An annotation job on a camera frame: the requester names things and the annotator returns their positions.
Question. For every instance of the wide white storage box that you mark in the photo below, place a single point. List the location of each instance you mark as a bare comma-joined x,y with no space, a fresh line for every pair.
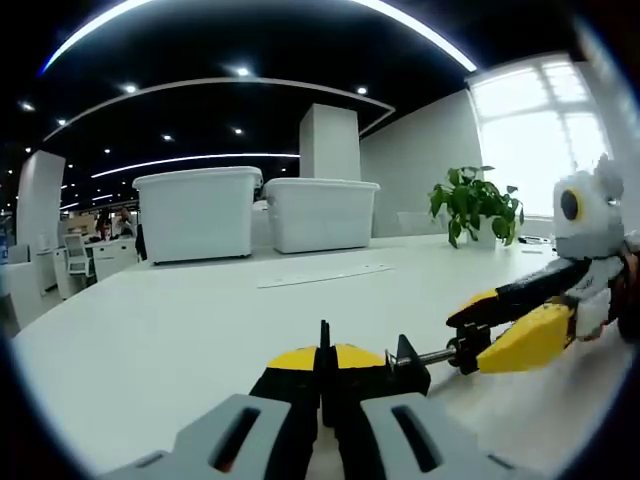
320,215

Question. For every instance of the potted green plant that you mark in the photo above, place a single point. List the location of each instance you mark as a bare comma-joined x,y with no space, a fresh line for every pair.
475,200

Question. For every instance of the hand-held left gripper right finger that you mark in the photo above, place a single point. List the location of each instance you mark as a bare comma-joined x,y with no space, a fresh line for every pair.
450,450

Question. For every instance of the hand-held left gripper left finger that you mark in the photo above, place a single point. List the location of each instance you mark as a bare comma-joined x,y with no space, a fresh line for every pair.
200,450

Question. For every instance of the white desk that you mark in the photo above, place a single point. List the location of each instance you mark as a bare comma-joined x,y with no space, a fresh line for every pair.
175,340

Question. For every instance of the white mesh office chair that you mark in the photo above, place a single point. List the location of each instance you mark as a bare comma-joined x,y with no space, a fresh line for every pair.
79,255

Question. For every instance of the tall white storage box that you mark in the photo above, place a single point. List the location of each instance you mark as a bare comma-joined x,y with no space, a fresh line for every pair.
195,215

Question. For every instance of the person's right hand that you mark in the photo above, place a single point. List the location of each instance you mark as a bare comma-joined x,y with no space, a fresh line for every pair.
630,280

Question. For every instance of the black clamp fixture with clip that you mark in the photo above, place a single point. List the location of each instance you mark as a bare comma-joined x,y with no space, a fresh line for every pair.
410,372

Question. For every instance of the long curved ceiling light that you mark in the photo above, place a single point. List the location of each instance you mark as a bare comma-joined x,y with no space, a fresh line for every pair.
75,39

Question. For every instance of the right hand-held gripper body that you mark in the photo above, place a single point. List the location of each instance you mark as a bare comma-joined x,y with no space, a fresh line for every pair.
595,220

